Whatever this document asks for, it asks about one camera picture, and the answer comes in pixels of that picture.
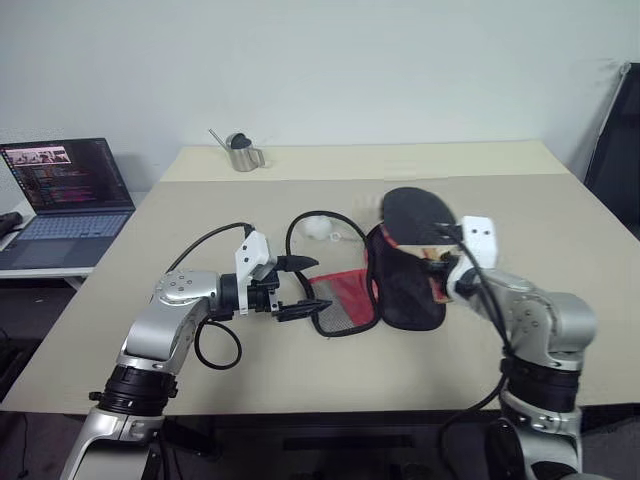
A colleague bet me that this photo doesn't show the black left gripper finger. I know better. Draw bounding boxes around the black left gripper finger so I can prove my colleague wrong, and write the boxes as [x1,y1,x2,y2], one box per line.
[276,254,319,274]
[276,298,333,323]

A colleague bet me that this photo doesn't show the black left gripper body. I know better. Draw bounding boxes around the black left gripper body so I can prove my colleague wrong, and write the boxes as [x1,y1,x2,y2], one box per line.
[248,264,282,315]

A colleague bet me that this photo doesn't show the black and red paddle case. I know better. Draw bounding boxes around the black and red paddle case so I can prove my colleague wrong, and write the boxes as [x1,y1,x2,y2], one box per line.
[285,209,447,337]

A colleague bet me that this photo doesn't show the white pompom zipper pull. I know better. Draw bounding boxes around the white pompom zipper pull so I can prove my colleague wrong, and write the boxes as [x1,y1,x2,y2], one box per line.
[303,215,345,242]

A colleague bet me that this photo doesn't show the steel mug with spoon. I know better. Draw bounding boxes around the steel mug with spoon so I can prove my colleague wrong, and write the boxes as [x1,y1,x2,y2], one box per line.
[208,128,267,173]

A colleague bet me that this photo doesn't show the open blue-grey laptop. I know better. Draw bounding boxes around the open blue-grey laptop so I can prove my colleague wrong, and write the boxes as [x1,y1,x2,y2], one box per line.
[0,137,138,271]

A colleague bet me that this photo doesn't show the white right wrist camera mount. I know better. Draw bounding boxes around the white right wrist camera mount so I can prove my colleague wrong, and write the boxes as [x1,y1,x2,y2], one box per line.
[458,215,500,270]

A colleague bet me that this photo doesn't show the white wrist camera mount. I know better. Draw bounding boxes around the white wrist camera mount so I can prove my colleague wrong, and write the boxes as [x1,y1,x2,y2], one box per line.
[233,229,272,317]
[458,215,500,270]

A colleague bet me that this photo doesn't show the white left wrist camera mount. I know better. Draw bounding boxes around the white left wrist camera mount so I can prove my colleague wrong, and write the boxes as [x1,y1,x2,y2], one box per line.
[233,229,272,317]

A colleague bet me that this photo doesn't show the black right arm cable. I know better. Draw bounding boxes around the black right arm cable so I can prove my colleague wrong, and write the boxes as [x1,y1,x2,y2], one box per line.
[433,219,516,451]

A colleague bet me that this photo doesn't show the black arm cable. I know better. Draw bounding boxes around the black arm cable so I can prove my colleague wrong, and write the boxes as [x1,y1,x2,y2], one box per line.
[433,219,516,451]
[167,222,259,372]

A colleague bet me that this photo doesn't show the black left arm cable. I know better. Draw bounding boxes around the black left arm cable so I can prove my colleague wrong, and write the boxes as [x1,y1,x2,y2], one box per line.
[167,222,259,372]

